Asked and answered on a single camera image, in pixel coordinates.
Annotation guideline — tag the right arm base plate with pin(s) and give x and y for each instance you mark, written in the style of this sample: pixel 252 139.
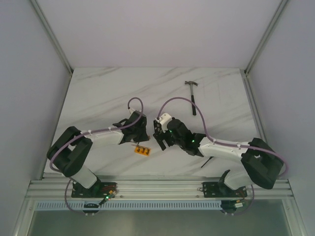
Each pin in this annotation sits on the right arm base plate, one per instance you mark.
pixel 220 190

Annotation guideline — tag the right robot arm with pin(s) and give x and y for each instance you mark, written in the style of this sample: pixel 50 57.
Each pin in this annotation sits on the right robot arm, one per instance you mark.
pixel 258 162

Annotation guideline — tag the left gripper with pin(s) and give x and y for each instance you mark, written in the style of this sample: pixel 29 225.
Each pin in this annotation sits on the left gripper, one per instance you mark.
pixel 141 132

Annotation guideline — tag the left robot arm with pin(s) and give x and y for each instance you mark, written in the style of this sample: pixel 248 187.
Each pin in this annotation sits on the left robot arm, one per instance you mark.
pixel 68 154

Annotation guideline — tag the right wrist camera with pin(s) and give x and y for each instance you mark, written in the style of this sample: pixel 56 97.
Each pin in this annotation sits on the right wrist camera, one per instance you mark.
pixel 163 120

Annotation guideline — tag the aluminium rail frame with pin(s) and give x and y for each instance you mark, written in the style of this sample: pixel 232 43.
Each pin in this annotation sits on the aluminium rail frame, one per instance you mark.
pixel 52 187

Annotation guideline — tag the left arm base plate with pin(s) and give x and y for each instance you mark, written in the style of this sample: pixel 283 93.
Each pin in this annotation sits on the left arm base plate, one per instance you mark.
pixel 98 190

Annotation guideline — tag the white cable duct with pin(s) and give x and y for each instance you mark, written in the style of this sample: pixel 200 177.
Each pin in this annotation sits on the white cable duct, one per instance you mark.
pixel 131 205

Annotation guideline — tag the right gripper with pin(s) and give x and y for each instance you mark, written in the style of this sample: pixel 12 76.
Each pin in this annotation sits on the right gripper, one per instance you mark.
pixel 160 135

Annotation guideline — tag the claw hammer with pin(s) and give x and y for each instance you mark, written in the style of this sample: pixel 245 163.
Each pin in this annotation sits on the claw hammer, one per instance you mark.
pixel 191 85

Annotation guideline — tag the orange terminal block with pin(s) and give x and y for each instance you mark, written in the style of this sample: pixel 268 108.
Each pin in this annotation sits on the orange terminal block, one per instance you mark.
pixel 145 151

